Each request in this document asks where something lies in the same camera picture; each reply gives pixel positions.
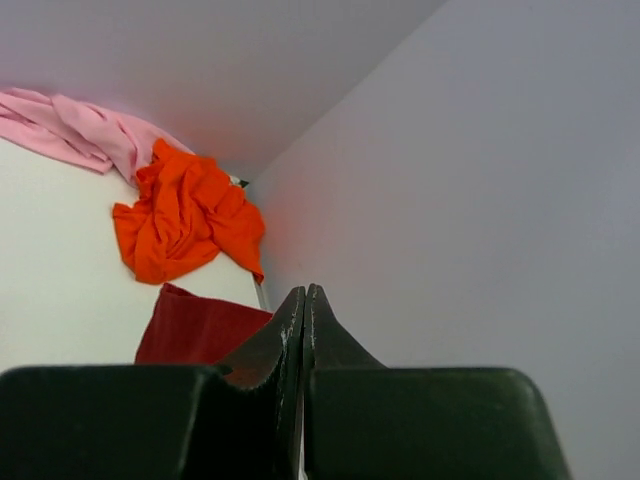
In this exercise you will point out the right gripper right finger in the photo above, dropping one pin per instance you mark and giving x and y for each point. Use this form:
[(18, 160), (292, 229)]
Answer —
[(365, 420)]

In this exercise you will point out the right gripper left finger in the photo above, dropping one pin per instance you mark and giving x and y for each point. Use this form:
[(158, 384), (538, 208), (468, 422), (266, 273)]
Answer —
[(236, 419)]

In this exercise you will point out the orange t shirt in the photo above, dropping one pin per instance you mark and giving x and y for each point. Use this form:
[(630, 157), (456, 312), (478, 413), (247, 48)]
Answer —
[(187, 213)]

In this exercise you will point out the dark red t shirt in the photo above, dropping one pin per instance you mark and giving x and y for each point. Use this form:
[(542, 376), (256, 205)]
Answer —
[(189, 329)]

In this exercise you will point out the pink t shirt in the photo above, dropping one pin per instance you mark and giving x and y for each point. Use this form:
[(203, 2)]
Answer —
[(80, 133)]

